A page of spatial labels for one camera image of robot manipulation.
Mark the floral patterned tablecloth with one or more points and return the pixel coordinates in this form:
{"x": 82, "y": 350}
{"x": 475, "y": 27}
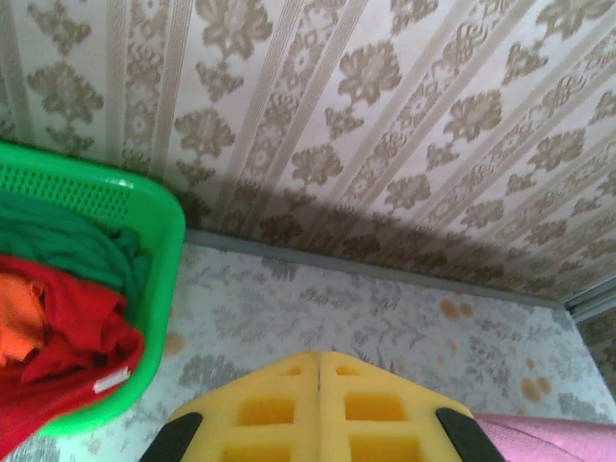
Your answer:
{"x": 385, "y": 313}

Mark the orange t-shirt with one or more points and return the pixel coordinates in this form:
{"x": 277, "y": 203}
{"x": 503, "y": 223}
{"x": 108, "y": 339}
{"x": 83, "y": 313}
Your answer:
{"x": 17, "y": 313}

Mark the green t-shirt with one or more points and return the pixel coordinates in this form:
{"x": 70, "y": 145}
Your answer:
{"x": 62, "y": 231}

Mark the red t-shirt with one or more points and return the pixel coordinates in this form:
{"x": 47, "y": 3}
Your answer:
{"x": 82, "y": 327}

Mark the aluminium frame upright post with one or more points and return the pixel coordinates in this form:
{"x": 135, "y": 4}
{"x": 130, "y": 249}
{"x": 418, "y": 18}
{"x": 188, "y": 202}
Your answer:
{"x": 592, "y": 298}

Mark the light pink t-shirt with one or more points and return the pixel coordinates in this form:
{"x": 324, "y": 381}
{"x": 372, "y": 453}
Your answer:
{"x": 553, "y": 440}

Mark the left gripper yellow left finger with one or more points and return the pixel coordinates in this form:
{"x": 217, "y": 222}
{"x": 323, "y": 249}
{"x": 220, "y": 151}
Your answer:
{"x": 269, "y": 385}

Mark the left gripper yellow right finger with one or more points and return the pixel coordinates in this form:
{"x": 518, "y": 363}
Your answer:
{"x": 375, "y": 380}

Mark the green plastic basket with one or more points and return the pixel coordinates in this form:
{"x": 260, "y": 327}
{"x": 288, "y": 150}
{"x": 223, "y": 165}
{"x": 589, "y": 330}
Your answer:
{"x": 163, "y": 269}

